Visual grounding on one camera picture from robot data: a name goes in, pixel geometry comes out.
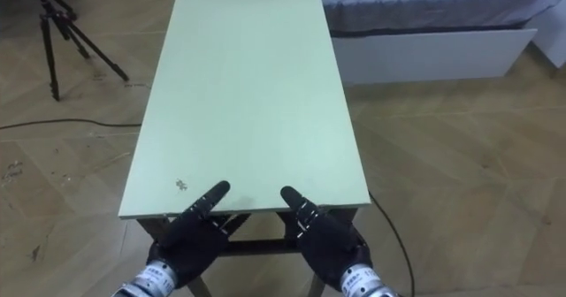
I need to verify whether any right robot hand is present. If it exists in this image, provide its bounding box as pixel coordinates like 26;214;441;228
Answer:
279;186;373;293

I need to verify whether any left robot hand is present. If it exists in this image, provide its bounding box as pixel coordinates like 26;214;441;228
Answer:
146;180;242;290

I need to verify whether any white desk with dark legs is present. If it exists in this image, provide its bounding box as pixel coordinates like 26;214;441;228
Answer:
118;0;372;297

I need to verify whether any grey bed with white base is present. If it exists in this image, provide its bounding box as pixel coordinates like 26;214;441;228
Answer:
316;0;566;87

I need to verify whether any black floor cable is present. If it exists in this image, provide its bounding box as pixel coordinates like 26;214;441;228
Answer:
0;118;143;132
367;191;417;297

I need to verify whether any black camera tripod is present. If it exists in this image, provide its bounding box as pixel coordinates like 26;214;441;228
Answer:
0;0;131;103

